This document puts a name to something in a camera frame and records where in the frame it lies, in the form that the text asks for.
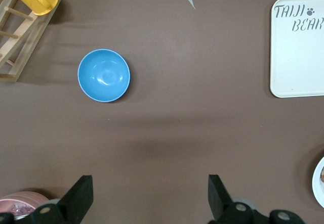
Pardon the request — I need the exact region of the cream tray with bear print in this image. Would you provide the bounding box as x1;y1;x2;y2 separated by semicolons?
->
269;0;324;99

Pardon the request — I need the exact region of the blue bowl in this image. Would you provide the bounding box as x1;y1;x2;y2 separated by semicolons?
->
77;49;132;103

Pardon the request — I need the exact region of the white round plate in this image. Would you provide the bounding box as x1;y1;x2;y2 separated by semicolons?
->
311;155;324;208

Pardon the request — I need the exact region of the pink bowl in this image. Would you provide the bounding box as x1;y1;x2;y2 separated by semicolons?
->
0;190;50;221

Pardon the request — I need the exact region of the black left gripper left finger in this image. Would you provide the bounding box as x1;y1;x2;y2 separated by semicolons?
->
14;175;94;224

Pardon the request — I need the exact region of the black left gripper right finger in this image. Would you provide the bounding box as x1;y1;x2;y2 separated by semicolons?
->
207;174;269;224

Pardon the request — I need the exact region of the wooden mug rack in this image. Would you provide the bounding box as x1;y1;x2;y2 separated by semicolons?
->
0;0;68;83

